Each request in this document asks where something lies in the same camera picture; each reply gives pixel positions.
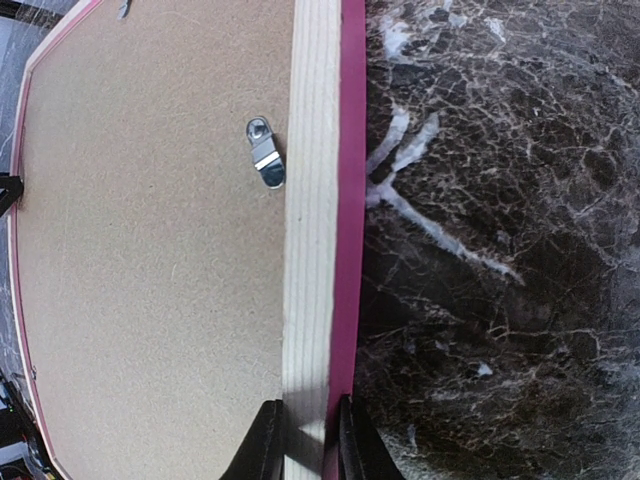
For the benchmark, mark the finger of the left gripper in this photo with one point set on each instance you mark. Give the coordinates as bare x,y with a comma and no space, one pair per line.
11,189

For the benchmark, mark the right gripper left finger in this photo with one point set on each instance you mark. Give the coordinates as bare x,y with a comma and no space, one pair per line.
260,455

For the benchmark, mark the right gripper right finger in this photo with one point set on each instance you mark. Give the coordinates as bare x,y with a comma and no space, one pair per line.
362,453

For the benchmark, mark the brown cardboard backing board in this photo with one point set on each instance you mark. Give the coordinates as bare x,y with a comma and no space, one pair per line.
147,252

